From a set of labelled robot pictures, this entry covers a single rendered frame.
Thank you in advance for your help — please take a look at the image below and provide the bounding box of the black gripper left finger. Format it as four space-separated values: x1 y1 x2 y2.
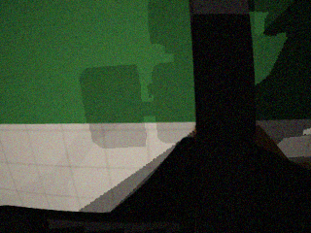
0 137 197 233

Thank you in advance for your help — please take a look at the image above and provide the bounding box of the green mat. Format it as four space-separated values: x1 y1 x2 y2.
0 0 311 124

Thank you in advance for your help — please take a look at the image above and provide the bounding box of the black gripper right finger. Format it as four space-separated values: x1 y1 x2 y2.
249 144 311 233

